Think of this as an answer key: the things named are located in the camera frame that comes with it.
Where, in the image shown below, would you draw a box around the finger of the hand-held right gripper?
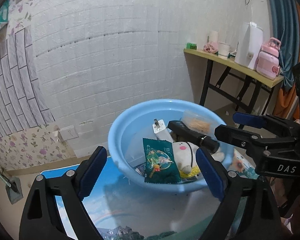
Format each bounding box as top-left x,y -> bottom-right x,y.
214,124 -> 299,157
232,112 -> 300,137

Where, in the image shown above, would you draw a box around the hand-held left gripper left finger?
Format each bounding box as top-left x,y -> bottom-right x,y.
19,146 -> 108,240

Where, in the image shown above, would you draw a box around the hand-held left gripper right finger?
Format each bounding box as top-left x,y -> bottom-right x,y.
195,147 -> 289,240

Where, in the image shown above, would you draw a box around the white plush toy yellow dress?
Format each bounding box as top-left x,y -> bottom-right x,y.
171,141 -> 227,179

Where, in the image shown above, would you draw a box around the blue plastic basin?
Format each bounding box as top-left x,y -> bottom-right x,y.
107,99 -> 235,195

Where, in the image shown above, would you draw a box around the clear box of toothpicks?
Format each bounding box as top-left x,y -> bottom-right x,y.
181,109 -> 227,134

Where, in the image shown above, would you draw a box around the black bottle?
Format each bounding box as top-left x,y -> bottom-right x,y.
167,120 -> 219,153

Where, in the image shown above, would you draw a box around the green snack packet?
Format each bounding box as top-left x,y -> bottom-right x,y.
142,137 -> 182,183

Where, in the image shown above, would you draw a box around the white charger plug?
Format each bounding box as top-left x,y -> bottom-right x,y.
152,119 -> 174,143

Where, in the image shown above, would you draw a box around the yellow side table black legs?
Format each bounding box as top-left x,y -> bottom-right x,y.
184,48 -> 285,117

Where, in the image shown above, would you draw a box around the pink water bottle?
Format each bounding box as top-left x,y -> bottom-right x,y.
256,37 -> 282,77

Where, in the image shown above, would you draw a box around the white kettle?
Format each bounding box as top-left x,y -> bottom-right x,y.
234,22 -> 263,70

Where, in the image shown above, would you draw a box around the white cup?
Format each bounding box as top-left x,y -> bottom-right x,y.
218,42 -> 230,56

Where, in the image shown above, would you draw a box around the pink flower ornament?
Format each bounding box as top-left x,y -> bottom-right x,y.
203,42 -> 218,54

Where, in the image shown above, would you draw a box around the blue curtain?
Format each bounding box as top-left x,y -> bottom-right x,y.
264,0 -> 300,90

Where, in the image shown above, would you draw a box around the white wall socket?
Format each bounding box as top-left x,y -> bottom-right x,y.
59,127 -> 79,140

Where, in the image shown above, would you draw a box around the grey dustpan with handle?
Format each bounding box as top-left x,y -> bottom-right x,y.
0,161 -> 23,204

